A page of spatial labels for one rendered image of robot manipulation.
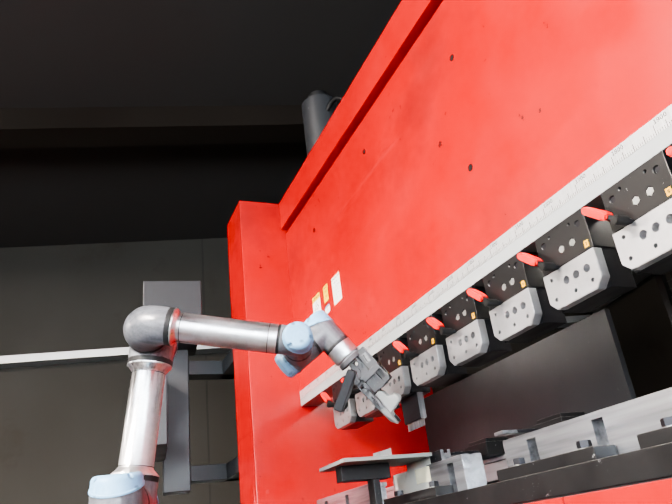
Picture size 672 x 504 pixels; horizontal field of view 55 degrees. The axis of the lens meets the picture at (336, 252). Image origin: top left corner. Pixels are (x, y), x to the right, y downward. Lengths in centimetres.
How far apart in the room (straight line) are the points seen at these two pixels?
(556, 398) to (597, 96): 114
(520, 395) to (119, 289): 412
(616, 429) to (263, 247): 198
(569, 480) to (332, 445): 165
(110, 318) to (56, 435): 99
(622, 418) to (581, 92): 63
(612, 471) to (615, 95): 67
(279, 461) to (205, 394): 283
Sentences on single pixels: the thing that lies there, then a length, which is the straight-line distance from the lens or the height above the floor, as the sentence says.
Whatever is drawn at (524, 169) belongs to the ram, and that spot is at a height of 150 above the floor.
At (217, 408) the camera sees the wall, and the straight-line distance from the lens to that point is 542.
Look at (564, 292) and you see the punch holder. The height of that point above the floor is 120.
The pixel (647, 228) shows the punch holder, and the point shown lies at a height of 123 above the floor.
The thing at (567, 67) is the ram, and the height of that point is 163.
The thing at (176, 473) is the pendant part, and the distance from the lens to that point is 313.
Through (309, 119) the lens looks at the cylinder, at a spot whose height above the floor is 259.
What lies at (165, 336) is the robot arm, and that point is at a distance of 165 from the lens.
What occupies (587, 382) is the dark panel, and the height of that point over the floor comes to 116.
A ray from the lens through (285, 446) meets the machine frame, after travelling 269.
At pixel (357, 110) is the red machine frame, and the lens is 231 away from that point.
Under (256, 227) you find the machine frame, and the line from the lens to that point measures 298.
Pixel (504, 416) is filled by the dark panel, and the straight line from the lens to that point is 244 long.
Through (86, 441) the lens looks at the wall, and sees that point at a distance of 550.
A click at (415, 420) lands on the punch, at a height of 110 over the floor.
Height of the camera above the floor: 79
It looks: 25 degrees up
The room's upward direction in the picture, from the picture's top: 7 degrees counter-clockwise
